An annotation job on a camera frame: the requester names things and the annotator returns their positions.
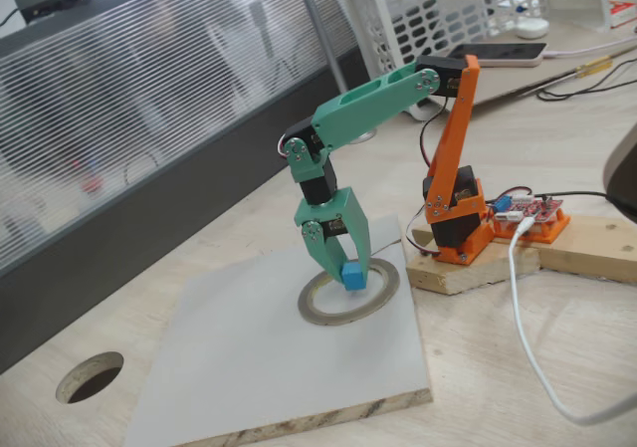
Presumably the blue cube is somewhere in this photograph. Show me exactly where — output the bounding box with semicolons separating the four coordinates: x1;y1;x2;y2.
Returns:
340;261;367;292

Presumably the grey chipboard panel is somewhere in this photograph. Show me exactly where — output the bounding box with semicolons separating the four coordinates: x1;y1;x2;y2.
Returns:
122;214;433;447

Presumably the wooden base block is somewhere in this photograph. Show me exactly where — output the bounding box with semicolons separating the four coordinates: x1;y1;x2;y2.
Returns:
405;227;541;297

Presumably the red circuit board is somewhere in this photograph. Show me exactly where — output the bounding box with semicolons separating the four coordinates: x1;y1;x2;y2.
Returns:
490;192;566;224

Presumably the metal partition pole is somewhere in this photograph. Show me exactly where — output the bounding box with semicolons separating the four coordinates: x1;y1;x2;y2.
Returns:
293;0;378;144

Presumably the ribbed translucent desk partition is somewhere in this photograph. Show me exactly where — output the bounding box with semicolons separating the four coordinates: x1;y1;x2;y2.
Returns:
0;0;379;373

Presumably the wooden plank under circuit board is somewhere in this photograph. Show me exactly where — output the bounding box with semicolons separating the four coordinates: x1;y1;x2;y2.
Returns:
517;215;637;285

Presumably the smartphone with pale case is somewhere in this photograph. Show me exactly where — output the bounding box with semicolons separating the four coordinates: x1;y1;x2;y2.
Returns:
446;42;548;69

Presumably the white earbuds case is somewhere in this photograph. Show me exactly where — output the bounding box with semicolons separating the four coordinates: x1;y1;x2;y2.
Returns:
515;18;550;40

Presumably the grey rounded object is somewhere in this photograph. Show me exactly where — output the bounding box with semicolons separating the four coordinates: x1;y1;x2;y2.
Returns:
602;122;637;224

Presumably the white plastic mesh basket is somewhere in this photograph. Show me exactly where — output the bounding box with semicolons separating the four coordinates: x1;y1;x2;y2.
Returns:
340;0;613;122

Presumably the red printed box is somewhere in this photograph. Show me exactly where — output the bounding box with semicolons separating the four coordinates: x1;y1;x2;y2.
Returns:
609;0;637;30

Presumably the grey ring of tape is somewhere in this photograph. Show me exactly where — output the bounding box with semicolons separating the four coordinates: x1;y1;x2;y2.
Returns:
297;257;401;327

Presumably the white USB cable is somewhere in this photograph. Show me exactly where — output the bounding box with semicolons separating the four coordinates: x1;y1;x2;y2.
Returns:
507;217;637;427

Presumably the orange circuit board mount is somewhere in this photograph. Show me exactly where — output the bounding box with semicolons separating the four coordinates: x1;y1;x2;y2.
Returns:
490;207;571;245

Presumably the thin black looped cable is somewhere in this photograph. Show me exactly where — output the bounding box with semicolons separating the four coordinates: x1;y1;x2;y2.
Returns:
535;58;637;103

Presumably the black power cable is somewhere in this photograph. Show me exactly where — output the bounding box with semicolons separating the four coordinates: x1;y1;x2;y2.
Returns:
534;190;637;219

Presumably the yellow handled screwdriver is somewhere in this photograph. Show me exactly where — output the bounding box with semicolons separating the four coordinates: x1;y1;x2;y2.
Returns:
517;56;614;96

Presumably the pale phone charging cable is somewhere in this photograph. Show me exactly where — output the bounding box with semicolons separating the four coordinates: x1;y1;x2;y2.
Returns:
544;36;637;60

